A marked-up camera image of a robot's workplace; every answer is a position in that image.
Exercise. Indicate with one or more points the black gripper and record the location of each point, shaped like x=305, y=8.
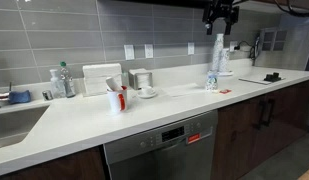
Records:
x=220, y=8

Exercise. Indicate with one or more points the small white espresso cup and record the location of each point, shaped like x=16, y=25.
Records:
x=147, y=90

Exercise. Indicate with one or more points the short stack of paper cups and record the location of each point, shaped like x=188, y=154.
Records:
x=224, y=61

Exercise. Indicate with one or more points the round white tray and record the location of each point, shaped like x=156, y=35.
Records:
x=225, y=74

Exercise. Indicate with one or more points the white flat mat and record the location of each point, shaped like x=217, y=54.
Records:
x=254, y=80

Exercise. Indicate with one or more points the red sauce packet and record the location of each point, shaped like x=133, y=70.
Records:
x=225, y=91

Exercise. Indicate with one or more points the black object on mat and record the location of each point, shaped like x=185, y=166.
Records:
x=272, y=77

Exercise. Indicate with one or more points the metal napkin dispenser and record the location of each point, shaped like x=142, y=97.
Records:
x=140, y=79

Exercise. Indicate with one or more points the small white saucer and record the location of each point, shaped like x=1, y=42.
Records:
x=146, y=96

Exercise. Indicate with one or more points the white object inside mug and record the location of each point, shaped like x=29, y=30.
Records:
x=112, y=83

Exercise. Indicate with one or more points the stack of folded paper towels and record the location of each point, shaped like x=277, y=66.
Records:
x=99, y=76

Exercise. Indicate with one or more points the stainless steel dishwasher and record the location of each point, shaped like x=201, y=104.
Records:
x=160, y=153

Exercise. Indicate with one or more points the plastic bottle green cap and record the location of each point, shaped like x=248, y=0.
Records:
x=68, y=83

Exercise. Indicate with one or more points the clear soap bottle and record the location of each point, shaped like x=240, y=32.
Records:
x=56, y=85

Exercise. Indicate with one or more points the small metal can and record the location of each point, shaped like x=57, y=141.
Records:
x=47, y=95

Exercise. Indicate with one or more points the blue sponge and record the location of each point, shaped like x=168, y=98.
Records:
x=19, y=97

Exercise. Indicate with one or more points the kitchen sink basin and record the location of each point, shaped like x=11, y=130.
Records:
x=14, y=125

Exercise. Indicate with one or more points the chrome faucet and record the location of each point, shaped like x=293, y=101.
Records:
x=0, y=98

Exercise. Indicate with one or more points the wall outlet with plug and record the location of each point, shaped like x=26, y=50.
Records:
x=232, y=45

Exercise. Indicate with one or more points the white wall outlet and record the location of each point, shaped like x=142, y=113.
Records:
x=191, y=48
x=149, y=51

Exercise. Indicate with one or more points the white wall switch plate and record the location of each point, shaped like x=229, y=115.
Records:
x=129, y=52

